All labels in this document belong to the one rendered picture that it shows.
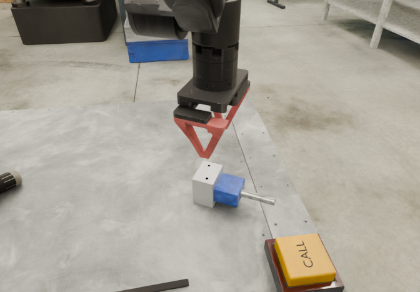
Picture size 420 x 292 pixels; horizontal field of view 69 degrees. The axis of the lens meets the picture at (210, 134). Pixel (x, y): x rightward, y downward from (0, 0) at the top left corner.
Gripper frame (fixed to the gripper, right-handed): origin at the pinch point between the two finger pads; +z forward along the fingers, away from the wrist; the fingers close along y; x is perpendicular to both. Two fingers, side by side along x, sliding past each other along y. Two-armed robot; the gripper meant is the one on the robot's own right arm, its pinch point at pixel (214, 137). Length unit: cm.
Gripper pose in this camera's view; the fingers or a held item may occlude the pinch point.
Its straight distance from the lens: 45.2
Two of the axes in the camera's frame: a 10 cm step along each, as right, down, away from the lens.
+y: -3.7, 5.5, -7.5
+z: 0.0, 8.1, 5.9
